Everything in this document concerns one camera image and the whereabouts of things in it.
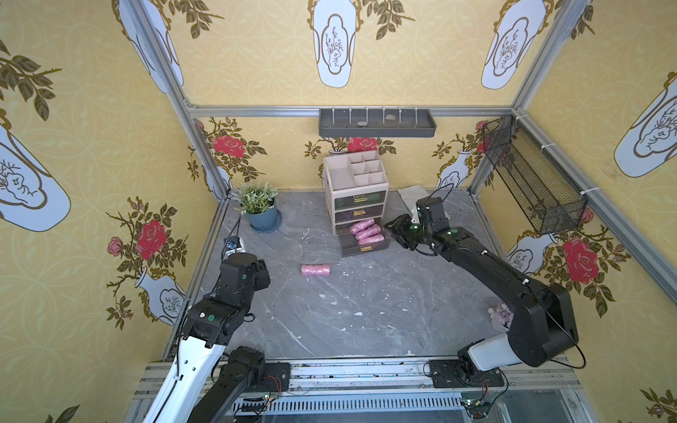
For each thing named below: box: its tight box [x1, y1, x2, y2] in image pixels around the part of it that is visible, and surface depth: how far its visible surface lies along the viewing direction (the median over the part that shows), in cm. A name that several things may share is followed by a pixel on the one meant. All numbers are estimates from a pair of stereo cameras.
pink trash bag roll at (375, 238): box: [357, 233, 386, 246], surface depth 102 cm
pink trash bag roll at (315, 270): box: [300, 264, 331, 277], surface depth 94 cm
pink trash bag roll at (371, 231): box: [355, 223, 382, 241], surface depth 103 cm
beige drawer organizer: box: [322, 149, 391, 259], surface depth 96 cm
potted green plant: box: [230, 179, 283, 234], surface depth 99 cm
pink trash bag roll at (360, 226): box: [349, 218, 376, 235], surface depth 105 cm
